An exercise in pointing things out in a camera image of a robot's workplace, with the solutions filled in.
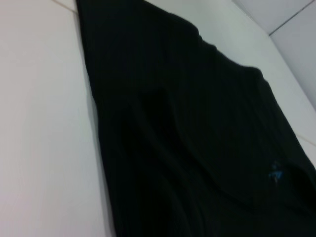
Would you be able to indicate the black shirt with FREE print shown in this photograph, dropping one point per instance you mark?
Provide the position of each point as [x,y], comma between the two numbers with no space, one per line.
[172,123]

